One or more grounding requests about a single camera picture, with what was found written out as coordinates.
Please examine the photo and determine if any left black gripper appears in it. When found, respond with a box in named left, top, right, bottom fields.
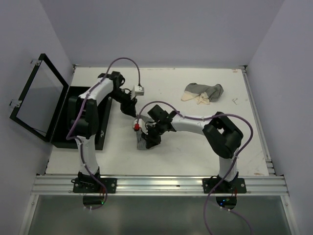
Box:
left=108, top=89, right=138, bottom=118

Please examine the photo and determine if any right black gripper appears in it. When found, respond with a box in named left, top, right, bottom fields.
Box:
left=142, top=120, right=165, bottom=147

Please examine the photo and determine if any grey striped underwear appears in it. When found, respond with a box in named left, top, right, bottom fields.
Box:
left=135, top=116, right=155, bottom=150

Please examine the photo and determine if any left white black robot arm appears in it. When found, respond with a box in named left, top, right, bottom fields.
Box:
left=66, top=71, right=137, bottom=193

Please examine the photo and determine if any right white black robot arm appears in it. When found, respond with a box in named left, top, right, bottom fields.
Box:
left=141, top=105, right=243, bottom=193

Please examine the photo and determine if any grey and cream sock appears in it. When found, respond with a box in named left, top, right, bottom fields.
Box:
left=181, top=83, right=224, bottom=105

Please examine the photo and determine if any black open storage case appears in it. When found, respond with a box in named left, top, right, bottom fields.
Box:
left=9, top=52, right=113, bottom=151

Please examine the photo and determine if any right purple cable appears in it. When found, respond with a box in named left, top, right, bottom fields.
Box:
left=136, top=100, right=254, bottom=235

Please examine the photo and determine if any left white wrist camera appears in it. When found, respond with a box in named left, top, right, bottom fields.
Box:
left=131, top=85, right=145, bottom=98

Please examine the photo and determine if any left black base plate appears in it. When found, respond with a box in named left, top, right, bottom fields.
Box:
left=71, top=177, right=117, bottom=193

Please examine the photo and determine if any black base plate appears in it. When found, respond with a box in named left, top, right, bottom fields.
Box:
left=202, top=177, right=247, bottom=194
left=71, top=177, right=117, bottom=193

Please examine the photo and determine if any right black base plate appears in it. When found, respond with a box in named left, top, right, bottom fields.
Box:
left=202, top=177, right=247, bottom=194

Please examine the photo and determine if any aluminium front rail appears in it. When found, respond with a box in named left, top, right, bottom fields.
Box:
left=31, top=175, right=289, bottom=196

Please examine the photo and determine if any aluminium rail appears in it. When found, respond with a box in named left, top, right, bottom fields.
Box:
left=31, top=175, right=289, bottom=196
left=240, top=65, right=276, bottom=176

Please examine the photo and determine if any aluminium right side rail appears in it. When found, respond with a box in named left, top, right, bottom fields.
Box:
left=240, top=65, right=276, bottom=176

